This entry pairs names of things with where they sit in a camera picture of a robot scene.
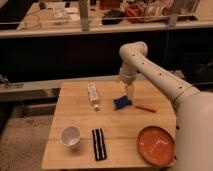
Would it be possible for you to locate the black white striped cloth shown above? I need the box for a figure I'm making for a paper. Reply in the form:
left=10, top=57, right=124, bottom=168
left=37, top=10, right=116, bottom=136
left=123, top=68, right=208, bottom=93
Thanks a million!
left=92, top=128, right=107, bottom=161

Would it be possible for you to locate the white tube with cap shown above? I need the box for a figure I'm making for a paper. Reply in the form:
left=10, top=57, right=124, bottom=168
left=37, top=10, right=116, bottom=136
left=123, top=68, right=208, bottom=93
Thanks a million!
left=87, top=82, right=100, bottom=111

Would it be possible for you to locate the orange round plate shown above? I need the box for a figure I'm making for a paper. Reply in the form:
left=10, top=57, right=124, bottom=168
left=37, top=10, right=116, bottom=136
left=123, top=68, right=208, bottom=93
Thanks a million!
left=137, top=126, right=174, bottom=166

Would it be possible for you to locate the metal post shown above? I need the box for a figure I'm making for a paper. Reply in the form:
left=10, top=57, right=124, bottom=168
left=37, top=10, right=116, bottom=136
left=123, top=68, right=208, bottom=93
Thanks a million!
left=78, top=0, right=89, bottom=31
left=167, top=0, right=182, bottom=27

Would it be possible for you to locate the metal post right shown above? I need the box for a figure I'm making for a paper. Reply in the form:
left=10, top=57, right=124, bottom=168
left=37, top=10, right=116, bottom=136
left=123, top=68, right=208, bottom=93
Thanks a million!
left=167, top=0, right=182, bottom=27

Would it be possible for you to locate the orange carrot toy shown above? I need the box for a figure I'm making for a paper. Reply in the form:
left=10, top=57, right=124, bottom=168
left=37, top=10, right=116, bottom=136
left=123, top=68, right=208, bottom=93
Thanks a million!
left=135, top=105, right=157, bottom=113

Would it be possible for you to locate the black bag on shelf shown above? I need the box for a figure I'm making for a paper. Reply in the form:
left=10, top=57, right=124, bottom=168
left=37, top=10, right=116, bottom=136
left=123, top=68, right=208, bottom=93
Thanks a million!
left=102, top=10, right=124, bottom=25

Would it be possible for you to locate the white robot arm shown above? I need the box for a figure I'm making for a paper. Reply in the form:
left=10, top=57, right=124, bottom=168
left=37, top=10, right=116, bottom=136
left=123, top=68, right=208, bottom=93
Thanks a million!
left=119, top=41, right=213, bottom=171

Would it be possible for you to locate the blue cloth piece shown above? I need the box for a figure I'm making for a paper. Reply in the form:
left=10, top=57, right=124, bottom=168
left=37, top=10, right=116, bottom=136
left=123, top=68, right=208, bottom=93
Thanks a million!
left=113, top=96, right=132, bottom=110

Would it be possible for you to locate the white paper cup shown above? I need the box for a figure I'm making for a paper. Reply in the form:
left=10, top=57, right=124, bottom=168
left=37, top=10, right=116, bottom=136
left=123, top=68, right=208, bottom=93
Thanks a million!
left=60, top=125, right=80, bottom=149

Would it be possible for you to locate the red object on shelf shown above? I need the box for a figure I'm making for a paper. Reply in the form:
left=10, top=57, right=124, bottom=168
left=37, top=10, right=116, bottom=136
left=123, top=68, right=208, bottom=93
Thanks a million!
left=125, top=4, right=145, bottom=23

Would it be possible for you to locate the metal post left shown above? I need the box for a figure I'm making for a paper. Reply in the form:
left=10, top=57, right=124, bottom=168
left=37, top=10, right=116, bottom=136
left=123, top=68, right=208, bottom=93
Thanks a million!
left=78, top=0, right=89, bottom=31

